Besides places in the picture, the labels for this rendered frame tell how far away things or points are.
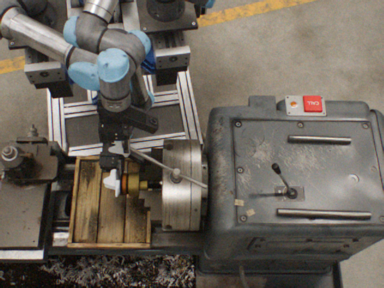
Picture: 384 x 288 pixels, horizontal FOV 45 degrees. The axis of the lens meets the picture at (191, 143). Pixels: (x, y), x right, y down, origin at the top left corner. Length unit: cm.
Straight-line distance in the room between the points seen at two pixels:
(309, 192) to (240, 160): 23
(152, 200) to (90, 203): 33
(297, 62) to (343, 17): 54
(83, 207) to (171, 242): 36
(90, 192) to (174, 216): 46
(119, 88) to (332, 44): 245
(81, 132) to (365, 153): 165
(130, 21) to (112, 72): 88
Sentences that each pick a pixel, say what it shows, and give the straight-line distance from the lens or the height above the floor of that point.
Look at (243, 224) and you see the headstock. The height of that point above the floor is 125.
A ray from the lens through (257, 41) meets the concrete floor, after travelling 332.
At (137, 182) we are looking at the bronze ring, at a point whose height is 112.
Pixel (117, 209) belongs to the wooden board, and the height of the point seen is 89.
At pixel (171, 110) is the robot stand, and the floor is 21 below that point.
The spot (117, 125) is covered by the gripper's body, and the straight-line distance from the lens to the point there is 126.
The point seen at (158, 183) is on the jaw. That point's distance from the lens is 164.
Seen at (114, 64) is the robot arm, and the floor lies 169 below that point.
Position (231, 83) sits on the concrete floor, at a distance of 309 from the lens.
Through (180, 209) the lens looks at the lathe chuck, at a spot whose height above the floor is 118.
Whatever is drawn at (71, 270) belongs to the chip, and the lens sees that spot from 210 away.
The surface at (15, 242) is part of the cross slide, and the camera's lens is 175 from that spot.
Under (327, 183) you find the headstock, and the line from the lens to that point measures 151.
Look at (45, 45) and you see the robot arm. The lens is 156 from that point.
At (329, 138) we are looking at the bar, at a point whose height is 128.
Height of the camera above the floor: 260
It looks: 65 degrees down
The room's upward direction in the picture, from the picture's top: 6 degrees clockwise
